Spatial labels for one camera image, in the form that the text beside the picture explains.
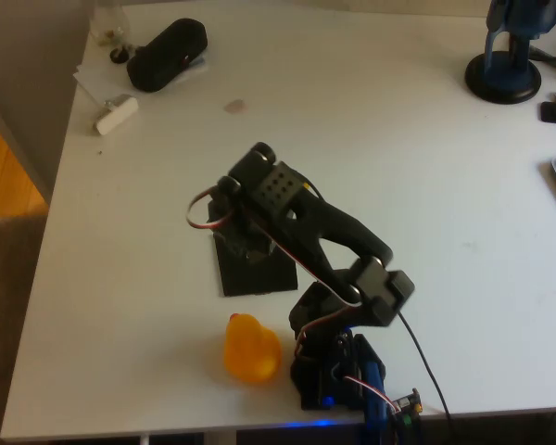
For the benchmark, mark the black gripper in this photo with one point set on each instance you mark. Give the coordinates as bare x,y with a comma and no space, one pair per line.
254,254

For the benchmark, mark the yellow rubber duck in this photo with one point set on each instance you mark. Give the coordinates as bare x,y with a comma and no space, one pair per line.
252,350

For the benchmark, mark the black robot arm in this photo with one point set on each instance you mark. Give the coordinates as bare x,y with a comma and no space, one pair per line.
333,232

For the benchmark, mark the black cardboard square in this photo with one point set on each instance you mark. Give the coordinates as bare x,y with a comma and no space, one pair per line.
259,278

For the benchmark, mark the white power bank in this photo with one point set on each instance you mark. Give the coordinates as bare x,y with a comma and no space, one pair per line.
118,116

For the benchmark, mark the black oval case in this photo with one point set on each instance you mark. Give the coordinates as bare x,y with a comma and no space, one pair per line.
167,55

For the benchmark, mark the small black round object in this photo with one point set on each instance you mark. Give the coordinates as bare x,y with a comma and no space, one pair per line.
118,56

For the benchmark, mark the blue table clamp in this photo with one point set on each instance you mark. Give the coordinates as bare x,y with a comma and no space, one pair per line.
374,394

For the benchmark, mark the clear plastic bottle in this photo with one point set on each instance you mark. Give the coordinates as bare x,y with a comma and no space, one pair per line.
109,23

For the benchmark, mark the small controller board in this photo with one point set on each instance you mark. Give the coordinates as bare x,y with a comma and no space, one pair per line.
408,408

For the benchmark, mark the blue microphone on stand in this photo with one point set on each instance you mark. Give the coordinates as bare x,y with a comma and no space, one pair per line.
502,79

